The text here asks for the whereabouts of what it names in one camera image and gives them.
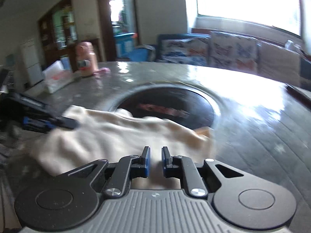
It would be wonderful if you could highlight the white plush toy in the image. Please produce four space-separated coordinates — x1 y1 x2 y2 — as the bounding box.
285 39 303 55

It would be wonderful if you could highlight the black round induction plate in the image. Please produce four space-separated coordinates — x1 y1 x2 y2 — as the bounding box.
110 85 220 129

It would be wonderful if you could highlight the black remote control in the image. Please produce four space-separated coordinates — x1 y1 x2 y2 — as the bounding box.
285 84 311 108

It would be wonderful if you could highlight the butterfly cushion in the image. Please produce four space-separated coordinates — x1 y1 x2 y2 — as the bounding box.
209 32 258 74
160 37 209 66

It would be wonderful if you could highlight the plain beige cushion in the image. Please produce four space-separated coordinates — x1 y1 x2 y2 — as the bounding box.
258 41 301 86

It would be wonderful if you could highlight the blue chair with cloth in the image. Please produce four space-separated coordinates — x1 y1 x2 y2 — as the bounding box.
126 45 156 62

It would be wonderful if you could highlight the window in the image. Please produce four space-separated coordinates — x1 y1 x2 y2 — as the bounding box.
197 0 301 36

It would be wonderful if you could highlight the dark blue sofa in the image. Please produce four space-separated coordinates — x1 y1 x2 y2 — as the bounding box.
156 34 310 90

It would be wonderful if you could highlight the tissue pack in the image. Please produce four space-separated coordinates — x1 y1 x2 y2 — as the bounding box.
43 60 73 94

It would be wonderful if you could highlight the pink cartoon water bottle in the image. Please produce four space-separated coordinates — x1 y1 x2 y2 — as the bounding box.
76 42 98 77

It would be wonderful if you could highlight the left butterfly cushion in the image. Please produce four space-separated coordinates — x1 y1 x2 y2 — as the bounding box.
160 37 209 66

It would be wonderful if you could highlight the middle butterfly cushion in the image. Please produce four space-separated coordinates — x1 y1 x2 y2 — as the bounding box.
209 32 258 74

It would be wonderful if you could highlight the dark wooden display cabinet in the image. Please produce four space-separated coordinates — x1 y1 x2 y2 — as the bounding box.
38 0 78 67

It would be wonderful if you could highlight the cream sweatshirt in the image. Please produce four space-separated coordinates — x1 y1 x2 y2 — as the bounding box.
24 105 214 189

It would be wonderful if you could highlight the white refrigerator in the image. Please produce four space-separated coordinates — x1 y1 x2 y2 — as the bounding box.
21 38 43 87

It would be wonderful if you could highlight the dark wooden door frame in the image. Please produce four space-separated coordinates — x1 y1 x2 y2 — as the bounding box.
96 0 142 62

